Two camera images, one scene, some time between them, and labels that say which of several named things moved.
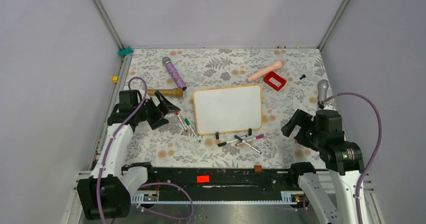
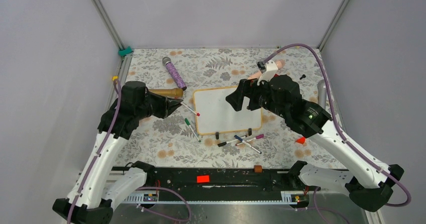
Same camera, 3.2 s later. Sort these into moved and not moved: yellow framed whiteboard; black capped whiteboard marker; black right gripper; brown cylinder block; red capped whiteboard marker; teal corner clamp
Moved: black right gripper; red capped whiteboard marker
Not moved: yellow framed whiteboard; brown cylinder block; teal corner clamp; black capped whiteboard marker
